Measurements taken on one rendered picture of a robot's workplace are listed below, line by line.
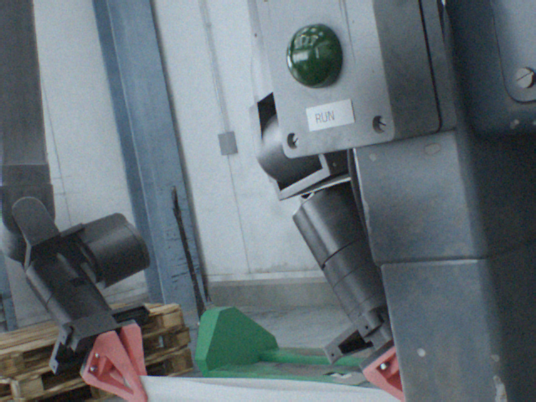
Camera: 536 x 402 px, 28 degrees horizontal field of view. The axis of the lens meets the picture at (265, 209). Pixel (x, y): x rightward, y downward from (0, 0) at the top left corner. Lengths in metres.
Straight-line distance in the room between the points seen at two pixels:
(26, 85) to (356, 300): 0.59
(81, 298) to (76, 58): 8.26
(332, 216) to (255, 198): 7.86
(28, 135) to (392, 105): 0.79
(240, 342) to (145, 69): 3.56
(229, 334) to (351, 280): 5.43
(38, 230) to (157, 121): 8.00
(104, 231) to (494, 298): 0.72
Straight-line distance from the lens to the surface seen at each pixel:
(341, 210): 0.80
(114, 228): 1.18
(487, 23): 0.50
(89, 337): 1.07
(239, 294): 8.99
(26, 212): 1.16
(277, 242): 8.54
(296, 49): 0.49
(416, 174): 0.53
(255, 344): 6.30
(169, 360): 6.57
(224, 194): 8.95
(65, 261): 1.15
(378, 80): 0.47
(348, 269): 0.79
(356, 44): 0.48
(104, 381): 1.10
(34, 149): 1.21
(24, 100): 1.25
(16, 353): 6.04
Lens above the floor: 1.25
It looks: 3 degrees down
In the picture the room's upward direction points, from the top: 10 degrees counter-clockwise
